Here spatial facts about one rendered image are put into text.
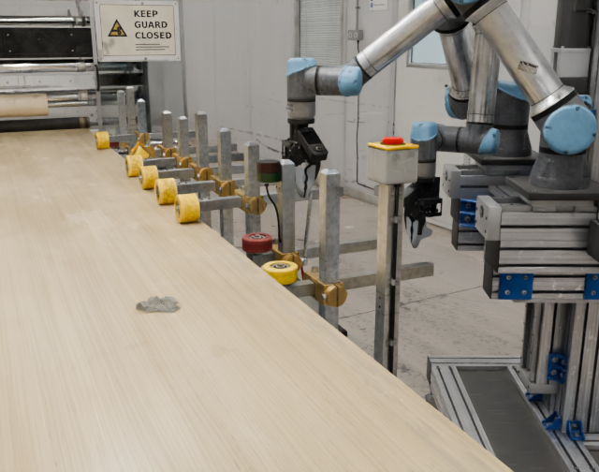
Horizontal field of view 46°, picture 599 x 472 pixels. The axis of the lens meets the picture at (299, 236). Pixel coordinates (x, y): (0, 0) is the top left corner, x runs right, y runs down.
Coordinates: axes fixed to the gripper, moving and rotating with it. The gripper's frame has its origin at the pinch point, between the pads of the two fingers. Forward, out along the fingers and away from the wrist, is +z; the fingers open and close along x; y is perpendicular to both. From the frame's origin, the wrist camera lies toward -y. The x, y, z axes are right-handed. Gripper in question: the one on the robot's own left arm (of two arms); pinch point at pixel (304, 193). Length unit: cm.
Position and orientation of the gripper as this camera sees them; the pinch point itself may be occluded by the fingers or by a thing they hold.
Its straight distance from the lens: 189.6
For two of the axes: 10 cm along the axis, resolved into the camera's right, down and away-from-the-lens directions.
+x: -9.1, 1.1, -3.9
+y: -4.1, -2.5, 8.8
